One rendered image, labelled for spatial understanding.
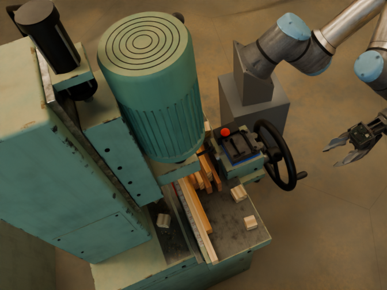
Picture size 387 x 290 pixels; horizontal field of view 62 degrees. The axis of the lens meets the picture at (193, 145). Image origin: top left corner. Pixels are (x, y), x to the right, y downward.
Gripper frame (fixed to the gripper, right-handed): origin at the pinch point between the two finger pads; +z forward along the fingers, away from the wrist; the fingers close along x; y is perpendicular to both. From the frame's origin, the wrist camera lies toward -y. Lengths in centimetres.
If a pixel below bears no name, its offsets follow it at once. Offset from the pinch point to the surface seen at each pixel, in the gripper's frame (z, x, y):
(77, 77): 36, -7, 84
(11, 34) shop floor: 163, -267, -31
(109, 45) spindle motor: 30, -13, 81
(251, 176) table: 26.6, -4.3, 12.3
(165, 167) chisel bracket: 44, -10, 40
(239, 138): 22.5, -12.7, 24.7
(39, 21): 33, -9, 94
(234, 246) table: 40.7, 15.0, 20.6
